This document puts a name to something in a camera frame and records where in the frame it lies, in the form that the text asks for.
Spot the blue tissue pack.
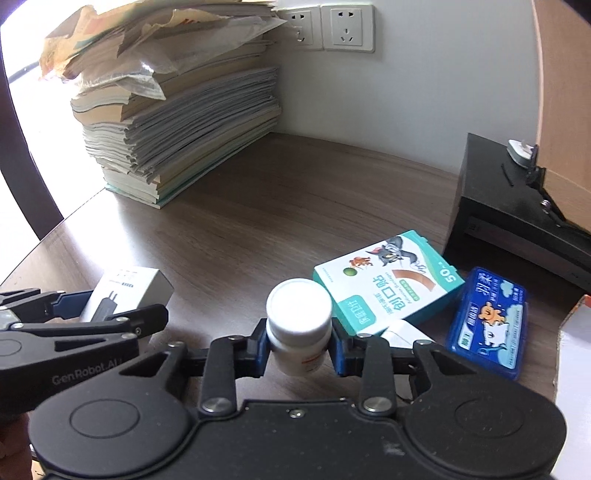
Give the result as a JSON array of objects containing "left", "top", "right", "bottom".
[{"left": 445, "top": 266, "right": 528, "bottom": 381}]

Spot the stack of books and papers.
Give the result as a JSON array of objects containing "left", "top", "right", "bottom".
[{"left": 39, "top": 0, "right": 289, "bottom": 210}]

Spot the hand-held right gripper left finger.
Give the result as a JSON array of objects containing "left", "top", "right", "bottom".
[{"left": 106, "top": 323, "right": 273, "bottom": 415}]

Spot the white pill bottle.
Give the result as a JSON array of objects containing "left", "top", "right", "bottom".
[{"left": 265, "top": 278, "right": 333, "bottom": 377}]

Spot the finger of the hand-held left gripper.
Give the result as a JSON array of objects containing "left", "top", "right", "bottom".
[
  {"left": 0, "top": 304, "right": 169, "bottom": 344},
  {"left": 0, "top": 288, "right": 100, "bottom": 324}
]

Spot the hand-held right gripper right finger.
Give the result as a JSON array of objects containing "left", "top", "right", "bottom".
[{"left": 331, "top": 320, "right": 495, "bottom": 415}]

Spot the black monitor riser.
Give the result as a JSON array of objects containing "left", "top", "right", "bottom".
[{"left": 443, "top": 133, "right": 591, "bottom": 294}]

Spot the dark brown wooden frame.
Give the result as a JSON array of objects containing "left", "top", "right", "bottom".
[{"left": 0, "top": 44, "right": 64, "bottom": 259}]

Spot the person's left hand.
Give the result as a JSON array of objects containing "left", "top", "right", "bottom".
[{"left": 0, "top": 413, "right": 35, "bottom": 480}]

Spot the green bandage box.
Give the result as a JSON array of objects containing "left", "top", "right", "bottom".
[{"left": 313, "top": 230, "right": 466, "bottom": 337}]

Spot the white charger packaging box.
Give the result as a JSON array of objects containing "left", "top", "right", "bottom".
[{"left": 81, "top": 267, "right": 175, "bottom": 344}]

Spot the wooden reading board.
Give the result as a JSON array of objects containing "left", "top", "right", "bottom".
[{"left": 531, "top": 0, "right": 591, "bottom": 227}]

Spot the white wall socket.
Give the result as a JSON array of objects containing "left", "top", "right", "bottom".
[
  {"left": 320, "top": 4, "right": 376, "bottom": 54},
  {"left": 277, "top": 6, "right": 324, "bottom": 51}
]

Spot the orange and white cardboard box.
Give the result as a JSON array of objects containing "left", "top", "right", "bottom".
[{"left": 551, "top": 294, "right": 591, "bottom": 480}]

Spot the white charger cube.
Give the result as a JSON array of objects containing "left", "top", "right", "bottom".
[{"left": 381, "top": 320, "right": 435, "bottom": 349}]

